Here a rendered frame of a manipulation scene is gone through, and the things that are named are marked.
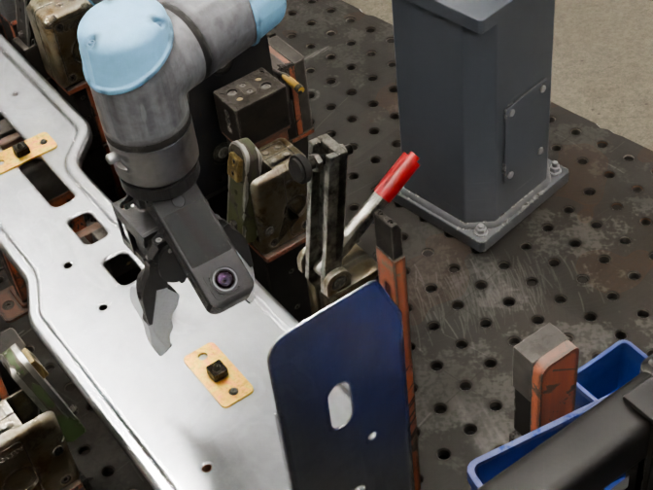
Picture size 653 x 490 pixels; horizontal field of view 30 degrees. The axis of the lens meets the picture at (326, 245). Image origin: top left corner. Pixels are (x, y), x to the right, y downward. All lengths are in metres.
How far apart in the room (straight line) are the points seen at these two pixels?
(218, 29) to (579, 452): 0.61
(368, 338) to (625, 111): 2.29
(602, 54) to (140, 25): 2.44
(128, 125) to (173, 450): 0.36
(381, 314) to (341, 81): 1.23
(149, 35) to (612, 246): 0.98
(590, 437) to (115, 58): 0.57
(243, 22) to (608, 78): 2.27
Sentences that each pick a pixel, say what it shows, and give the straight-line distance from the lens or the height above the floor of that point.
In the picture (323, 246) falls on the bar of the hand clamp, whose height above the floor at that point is 1.11.
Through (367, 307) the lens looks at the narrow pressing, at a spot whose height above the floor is 1.32.
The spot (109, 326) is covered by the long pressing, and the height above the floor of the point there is 1.00.
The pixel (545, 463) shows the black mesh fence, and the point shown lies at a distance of 0.50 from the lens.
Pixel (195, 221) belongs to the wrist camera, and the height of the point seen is 1.24.
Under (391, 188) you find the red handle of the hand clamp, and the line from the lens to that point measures 1.24.
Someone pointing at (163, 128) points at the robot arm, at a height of 1.34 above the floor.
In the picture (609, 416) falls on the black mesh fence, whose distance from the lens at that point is 0.52.
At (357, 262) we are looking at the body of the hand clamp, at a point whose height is 1.05.
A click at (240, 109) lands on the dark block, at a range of 1.38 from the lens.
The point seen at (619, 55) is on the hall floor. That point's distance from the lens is 3.32.
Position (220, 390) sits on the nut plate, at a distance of 1.24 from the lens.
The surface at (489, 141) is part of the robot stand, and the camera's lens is 1.67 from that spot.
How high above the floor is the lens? 1.96
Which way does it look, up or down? 45 degrees down
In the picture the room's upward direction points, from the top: 7 degrees counter-clockwise
